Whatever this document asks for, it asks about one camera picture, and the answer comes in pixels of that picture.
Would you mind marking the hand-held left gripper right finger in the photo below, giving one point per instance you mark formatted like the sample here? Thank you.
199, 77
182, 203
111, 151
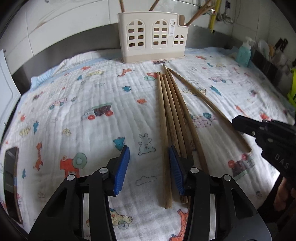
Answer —
175, 171

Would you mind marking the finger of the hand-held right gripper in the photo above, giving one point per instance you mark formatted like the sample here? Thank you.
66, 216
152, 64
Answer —
245, 125

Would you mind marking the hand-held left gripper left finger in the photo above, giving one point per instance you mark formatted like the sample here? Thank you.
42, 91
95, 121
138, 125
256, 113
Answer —
121, 171

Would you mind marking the pile of wooden chopsticks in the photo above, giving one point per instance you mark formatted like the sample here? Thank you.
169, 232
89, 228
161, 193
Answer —
166, 111

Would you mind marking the cream plastic utensil holder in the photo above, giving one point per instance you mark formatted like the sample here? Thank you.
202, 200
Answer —
145, 58

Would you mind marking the wooden chopstick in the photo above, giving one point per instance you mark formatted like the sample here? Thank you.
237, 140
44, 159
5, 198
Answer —
203, 8
121, 5
154, 5
195, 15

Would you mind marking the person's right hand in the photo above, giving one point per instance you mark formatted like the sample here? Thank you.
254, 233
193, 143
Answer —
282, 195

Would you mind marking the cartoon printed white cloth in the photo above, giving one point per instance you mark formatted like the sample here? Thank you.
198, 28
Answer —
92, 143

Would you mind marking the green dish rack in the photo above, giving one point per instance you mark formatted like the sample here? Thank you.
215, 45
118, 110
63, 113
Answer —
292, 92

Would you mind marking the black utensil container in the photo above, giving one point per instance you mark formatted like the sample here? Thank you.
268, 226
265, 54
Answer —
266, 66

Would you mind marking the teal soap pump bottle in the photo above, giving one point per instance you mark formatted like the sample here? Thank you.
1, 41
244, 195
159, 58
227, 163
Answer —
244, 54

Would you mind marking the white plastic spoon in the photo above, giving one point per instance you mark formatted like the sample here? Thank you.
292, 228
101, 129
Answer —
263, 46

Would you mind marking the metal pipe valve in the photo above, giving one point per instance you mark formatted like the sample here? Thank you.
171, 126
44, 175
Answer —
227, 19

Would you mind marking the white appliance lid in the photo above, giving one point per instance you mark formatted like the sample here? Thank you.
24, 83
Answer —
5, 97

